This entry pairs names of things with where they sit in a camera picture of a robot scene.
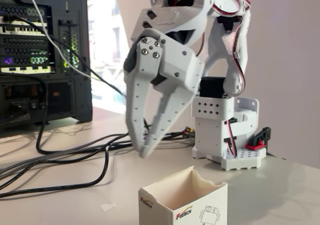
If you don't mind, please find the white cardboard box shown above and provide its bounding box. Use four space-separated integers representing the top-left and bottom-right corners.
138 164 228 225

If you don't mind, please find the bright window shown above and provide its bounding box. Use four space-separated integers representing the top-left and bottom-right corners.
86 0 137 116

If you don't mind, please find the black red table clamp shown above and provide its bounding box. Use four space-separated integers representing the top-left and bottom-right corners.
244 126 272 150

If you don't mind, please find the small white tape piece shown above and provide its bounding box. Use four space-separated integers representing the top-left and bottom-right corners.
100 201 117 212

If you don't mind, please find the black computer tower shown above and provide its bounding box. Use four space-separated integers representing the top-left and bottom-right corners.
0 0 94 134

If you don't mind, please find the red black servo wire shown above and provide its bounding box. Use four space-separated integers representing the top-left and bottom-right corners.
224 118 239 158

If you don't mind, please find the black printed cable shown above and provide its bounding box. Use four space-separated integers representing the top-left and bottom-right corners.
0 127 196 200

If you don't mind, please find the thin black cable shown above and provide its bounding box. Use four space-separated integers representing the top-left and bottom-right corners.
3 14 127 97

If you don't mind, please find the braided grey cable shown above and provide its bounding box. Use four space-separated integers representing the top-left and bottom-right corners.
0 129 196 176
0 132 196 182

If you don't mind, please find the thick black power cable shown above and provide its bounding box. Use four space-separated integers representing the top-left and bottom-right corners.
0 72 131 156

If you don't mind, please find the thin white cable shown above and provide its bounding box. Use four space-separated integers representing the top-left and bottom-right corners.
23 0 107 83

